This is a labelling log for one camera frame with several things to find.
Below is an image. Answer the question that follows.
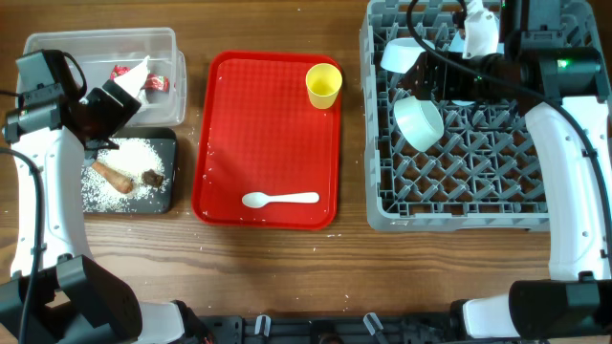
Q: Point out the white plastic spoon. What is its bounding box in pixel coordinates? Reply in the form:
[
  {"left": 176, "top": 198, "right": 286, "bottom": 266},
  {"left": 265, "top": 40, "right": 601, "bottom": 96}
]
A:
[{"left": 242, "top": 192, "right": 319, "bottom": 208}]

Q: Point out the clear plastic waste bin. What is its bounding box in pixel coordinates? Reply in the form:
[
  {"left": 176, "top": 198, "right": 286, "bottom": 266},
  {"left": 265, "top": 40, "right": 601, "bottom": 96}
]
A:
[{"left": 23, "top": 28, "right": 187, "bottom": 127}]

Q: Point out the black food waste tray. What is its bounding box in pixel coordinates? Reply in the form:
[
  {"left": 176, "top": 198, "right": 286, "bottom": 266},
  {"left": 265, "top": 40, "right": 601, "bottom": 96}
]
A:
[{"left": 81, "top": 127, "right": 178, "bottom": 214}]

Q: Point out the black cable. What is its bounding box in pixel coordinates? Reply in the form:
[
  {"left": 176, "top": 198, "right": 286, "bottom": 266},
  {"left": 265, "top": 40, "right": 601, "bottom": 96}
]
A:
[
  {"left": 0, "top": 50, "right": 90, "bottom": 344},
  {"left": 405, "top": 0, "right": 612, "bottom": 259}
]

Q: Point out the light blue bowl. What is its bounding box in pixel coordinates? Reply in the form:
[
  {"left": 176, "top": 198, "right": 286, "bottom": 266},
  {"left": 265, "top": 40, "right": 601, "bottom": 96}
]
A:
[{"left": 381, "top": 37, "right": 425, "bottom": 74}]

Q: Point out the light blue plate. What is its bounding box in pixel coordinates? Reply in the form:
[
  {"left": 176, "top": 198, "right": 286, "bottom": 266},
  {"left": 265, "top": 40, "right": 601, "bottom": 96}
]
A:
[{"left": 449, "top": 30, "right": 473, "bottom": 107}]

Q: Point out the right black cable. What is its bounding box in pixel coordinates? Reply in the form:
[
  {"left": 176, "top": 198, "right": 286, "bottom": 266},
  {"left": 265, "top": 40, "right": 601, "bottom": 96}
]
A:
[{"left": 405, "top": 0, "right": 612, "bottom": 259}]

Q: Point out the yellow plastic cup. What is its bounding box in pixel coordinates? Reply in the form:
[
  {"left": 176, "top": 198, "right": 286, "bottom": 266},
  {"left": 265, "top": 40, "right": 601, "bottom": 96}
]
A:
[{"left": 305, "top": 63, "right": 342, "bottom": 109}]

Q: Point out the brown carrot piece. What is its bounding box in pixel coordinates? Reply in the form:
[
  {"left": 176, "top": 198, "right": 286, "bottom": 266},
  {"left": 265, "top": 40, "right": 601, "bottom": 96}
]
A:
[{"left": 91, "top": 161, "right": 134, "bottom": 194}]

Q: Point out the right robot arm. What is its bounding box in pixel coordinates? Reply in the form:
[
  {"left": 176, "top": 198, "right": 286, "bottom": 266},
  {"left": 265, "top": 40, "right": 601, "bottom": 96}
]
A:
[{"left": 417, "top": 1, "right": 611, "bottom": 340}]

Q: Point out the left black cable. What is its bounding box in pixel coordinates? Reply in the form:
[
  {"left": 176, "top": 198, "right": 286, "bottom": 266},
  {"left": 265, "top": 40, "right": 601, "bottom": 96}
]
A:
[{"left": 0, "top": 50, "right": 90, "bottom": 344}]

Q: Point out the green bowl with rice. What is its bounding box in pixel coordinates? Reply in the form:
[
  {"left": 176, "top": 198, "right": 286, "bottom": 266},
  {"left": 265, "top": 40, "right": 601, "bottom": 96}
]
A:
[{"left": 393, "top": 96, "right": 445, "bottom": 152}]

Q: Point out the grey dishwasher rack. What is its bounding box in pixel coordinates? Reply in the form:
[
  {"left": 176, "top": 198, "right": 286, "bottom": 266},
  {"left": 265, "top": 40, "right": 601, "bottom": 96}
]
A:
[{"left": 360, "top": 1, "right": 549, "bottom": 231}]

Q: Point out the red wrapper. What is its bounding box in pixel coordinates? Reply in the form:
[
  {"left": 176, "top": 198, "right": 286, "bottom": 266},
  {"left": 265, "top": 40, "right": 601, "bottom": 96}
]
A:
[
  {"left": 110, "top": 65, "right": 131, "bottom": 83},
  {"left": 142, "top": 74, "right": 169, "bottom": 92}
]

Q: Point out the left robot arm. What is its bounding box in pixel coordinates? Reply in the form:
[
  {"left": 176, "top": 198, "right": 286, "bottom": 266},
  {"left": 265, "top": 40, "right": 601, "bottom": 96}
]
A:
[{"left": 1, "top": 50, "right": 187, "bottom": 343}]

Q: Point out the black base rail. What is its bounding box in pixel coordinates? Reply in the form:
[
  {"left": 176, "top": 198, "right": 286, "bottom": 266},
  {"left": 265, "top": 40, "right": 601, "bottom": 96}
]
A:
[{"left": 190, "top": 312, "right": 535, "bottom": 344}]

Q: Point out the red serving tray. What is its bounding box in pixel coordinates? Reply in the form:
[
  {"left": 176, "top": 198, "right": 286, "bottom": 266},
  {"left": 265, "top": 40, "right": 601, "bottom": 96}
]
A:
[{"left": 191, "top": 51, "right": 341, "bottom": 230}]

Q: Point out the dark brown food lump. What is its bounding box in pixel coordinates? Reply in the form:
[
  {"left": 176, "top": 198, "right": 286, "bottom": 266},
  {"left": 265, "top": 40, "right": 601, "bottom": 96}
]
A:
[{"left": 142, "top": 169, "right": 164, "bottom": 188}]

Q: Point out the white rice pile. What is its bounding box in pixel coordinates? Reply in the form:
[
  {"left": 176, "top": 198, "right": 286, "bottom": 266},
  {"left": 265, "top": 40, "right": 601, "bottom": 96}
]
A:
[{"left": 81, "top": 139, "right": 168, "bottom": 213}]

